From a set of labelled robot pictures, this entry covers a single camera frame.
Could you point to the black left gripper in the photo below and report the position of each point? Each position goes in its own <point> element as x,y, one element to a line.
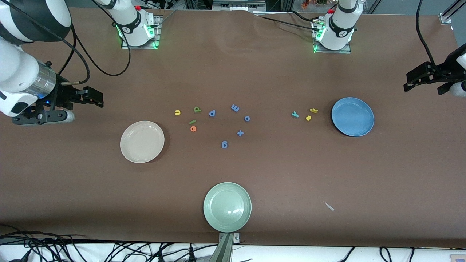
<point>446,70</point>

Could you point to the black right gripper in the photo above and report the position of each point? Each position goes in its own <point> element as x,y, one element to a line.
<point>64,95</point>

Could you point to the teal letter y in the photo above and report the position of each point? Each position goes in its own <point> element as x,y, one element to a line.
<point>295,114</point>

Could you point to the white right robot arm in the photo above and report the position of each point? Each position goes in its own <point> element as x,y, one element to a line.
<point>22,69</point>

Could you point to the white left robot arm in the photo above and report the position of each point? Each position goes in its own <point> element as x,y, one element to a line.
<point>338,32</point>

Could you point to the beige brown plate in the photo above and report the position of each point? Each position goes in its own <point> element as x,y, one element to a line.
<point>142,142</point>

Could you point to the blue plate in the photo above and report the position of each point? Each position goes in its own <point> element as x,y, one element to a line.
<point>352,116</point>

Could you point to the orange plant decoration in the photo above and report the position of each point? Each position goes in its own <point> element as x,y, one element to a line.
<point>305,4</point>

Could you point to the blue letter m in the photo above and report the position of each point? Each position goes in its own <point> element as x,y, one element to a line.
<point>235,108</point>

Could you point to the white paper scrap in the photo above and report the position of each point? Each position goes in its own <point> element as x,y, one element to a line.
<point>329,206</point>

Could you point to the green plate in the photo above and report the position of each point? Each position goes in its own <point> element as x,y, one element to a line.
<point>227,207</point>

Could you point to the grey metal box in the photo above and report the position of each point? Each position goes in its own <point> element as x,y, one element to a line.
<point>238,5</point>

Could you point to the brown table cover sheet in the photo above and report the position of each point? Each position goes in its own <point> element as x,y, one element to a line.
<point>255,174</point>

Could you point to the aluminium frame rail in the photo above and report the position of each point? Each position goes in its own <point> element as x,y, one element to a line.
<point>446,17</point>

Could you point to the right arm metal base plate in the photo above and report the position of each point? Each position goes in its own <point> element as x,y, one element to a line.
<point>157,36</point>

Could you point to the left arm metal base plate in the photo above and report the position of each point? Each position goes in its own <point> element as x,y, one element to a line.
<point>331,51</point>

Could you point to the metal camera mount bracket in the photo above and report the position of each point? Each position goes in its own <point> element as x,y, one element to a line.
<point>225,251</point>

